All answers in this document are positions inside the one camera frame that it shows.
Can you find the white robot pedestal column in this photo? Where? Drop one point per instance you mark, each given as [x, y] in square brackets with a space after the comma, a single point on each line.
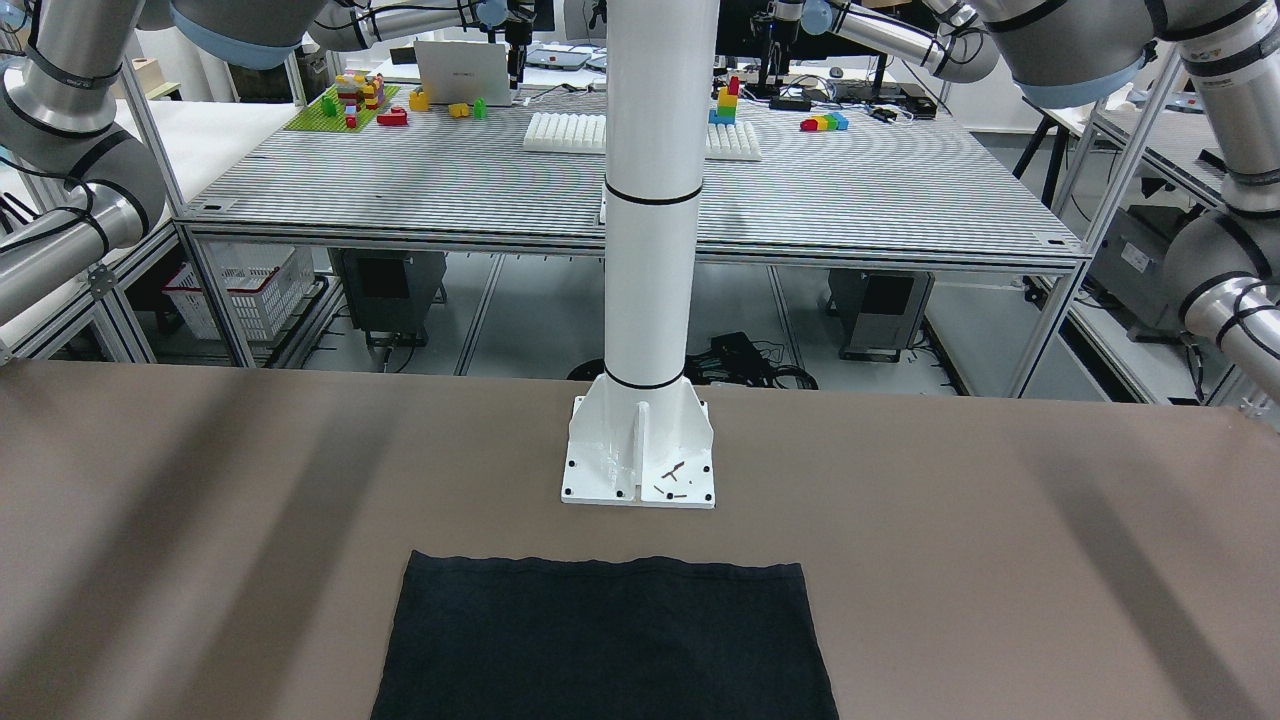
[641, 436]

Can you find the striped aluminium frame table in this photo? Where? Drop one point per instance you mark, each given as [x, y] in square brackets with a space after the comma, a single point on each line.
[524, 235]

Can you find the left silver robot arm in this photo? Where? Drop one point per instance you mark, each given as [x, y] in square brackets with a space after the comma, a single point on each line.
[1220, 272]

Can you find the stacked colourful brick tower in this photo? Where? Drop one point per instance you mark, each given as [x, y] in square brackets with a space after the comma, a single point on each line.
[724, 111]

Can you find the green brick baseplate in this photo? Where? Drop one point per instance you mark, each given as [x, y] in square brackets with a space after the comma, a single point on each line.
[328, 114]

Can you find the black t-shirt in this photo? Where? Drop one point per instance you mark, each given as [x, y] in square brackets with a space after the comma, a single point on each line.
[653, 638]

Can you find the rainbow brick row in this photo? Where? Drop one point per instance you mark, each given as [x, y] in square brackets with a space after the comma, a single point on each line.
[829, 122]

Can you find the white plastic basket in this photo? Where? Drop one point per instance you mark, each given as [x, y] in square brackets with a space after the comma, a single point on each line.
[264, 282]

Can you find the white laptop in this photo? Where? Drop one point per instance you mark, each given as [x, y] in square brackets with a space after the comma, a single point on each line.
[463, 71]

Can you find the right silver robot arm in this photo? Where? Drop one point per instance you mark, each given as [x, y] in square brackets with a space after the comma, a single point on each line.
[59, 118]

